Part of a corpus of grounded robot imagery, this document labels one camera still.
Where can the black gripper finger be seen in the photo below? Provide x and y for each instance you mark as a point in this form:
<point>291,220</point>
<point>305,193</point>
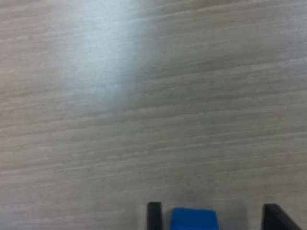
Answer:
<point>275,219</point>
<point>154,216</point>

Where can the blue cube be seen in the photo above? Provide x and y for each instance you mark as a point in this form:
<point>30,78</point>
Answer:
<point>194,219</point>

